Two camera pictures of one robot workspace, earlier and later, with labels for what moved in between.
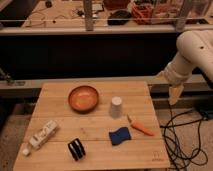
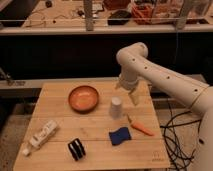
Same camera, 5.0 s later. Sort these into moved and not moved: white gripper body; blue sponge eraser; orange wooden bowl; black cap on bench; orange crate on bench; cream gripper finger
Moved: cream gripper finger; white gripper body
Not moved: orange wooden bowl; black cap on bench; orange crate on bench; blue sponge eraser
